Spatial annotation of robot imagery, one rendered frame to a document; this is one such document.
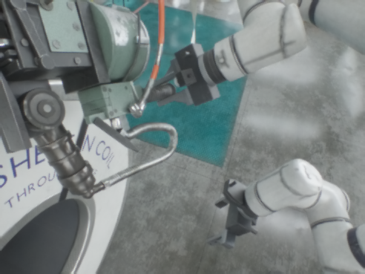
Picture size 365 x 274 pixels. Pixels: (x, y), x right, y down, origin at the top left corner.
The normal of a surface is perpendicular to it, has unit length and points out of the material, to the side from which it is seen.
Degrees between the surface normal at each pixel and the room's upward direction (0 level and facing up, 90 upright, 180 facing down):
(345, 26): 100
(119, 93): 58
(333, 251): 69
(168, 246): 0
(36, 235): 30
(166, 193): 0
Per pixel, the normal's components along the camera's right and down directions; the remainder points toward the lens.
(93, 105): -0.47, 0.27
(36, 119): 0.86, -0.11
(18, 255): 0.04, -0.55
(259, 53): -0.29, 0.60
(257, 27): -0.62, -0.22
